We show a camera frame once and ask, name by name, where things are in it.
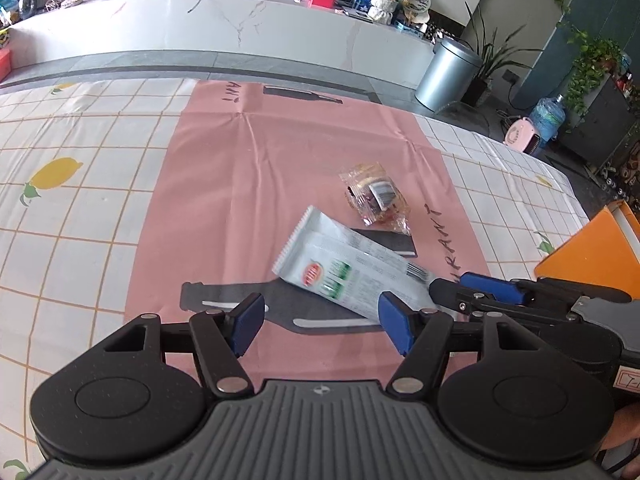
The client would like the blue water jug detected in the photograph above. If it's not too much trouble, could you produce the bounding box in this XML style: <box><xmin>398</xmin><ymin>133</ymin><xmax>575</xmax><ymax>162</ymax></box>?
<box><xmin>530</xmin><ymin>94</ymin><xmax>568</xmax><ymax>148</ymax></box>

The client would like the white marble counter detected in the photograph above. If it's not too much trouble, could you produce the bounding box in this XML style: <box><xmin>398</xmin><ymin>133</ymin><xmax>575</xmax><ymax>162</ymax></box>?
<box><xmin>0</xmin><ymin>0</ymin><xmax>436</xmax><ymax>108</ymax></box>

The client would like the hanging green vine plant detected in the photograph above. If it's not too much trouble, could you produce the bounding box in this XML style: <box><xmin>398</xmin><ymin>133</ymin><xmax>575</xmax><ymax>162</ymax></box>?
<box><xmin>535</xmin><ymin>0</ymin><xmax>626</xmax><ymax>121</ymax></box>

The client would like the potted plant in black pot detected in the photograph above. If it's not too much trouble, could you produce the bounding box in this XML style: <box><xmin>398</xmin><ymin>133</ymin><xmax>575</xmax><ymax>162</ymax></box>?
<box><xmin>460</xmin><ymin>2</ymin><xmax>543</xmax><ymax>108</ymax></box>

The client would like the pink fan heater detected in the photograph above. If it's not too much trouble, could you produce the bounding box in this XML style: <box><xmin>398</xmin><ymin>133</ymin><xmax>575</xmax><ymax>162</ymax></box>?
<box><xmin>504</xmin><ymin>116</ymin><xmax>545</xmax><ymax>156</ymax></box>

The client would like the round glass side table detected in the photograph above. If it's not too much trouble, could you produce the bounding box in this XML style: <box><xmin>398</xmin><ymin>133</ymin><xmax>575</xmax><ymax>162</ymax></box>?
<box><xmin>435</xmin><ymin>100</ymin><xmax>497</xmax><ymax>137</ymax></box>

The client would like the pink and white checked tablecloth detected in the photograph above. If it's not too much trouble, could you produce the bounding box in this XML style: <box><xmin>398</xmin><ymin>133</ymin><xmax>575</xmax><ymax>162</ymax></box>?
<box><xmin>0</xmin><ymin>77</ymin><xmax>593</xmax><ymax>480</ymax></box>

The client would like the person's right hand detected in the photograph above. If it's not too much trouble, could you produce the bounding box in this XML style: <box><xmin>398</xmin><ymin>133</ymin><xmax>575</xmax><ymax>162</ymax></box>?
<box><xmin>605</xmin><ymin>402</ymin><xmax>640</xmax><ymax>478</ymax></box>

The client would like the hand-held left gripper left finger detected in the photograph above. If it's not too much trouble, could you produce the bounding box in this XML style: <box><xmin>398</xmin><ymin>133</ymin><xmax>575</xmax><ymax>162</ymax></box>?
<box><xmin>102</xmin><ymin>294</ymin><xmax>265</xmax><ymax>398</ymax></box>

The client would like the dark grey cabinet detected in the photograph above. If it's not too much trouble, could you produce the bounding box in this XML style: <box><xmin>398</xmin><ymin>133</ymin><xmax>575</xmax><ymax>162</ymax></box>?
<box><xmin>557</xmin><ymin>72</ymin><xmax>640</xmax><ymax>176</ymax></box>

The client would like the grey metal trash can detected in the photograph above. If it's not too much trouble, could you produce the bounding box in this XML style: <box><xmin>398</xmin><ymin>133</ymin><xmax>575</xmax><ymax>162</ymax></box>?
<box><xmin>415</xmin><ymin>37</ymin><xmax>483</xmax><ymax>113</ymax></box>

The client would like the orange and white box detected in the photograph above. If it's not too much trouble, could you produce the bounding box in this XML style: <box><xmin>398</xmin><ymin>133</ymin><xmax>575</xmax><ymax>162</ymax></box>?
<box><xmin>536</xmin><ymin>200</ymin><xmax>640</xmax><ymax>303</ymax></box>

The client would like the clear orange candy packet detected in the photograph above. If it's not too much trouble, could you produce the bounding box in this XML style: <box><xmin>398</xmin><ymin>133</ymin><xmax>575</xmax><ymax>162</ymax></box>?
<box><xmin>339</xmin><ymin>162</ymin><xmax>412</xmax><ymax>235</ymax></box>

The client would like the white green label snack packet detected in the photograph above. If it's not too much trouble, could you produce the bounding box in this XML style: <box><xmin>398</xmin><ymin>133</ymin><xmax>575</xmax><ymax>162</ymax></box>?
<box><xmin>272</xmin><ymin>205</ymin><xmax>436</xmax><ymax>321</ymax></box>

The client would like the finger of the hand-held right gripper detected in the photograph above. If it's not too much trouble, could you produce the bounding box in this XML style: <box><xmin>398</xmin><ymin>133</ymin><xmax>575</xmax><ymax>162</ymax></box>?
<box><xmin>429</xmin><ymin>279</ymin><xmax>576</xmax><ymax>325</ymax></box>
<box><xmin>460</xmin><ymin>271</ymin><xmax>633</xmax><ymax>307</ymax></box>

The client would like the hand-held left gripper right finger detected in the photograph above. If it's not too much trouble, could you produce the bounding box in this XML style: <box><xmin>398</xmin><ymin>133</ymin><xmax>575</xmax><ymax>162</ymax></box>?
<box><xmin>379</xmin><ymin>292</ymin><xmax>551</xmax><ymax>396</ymax></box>

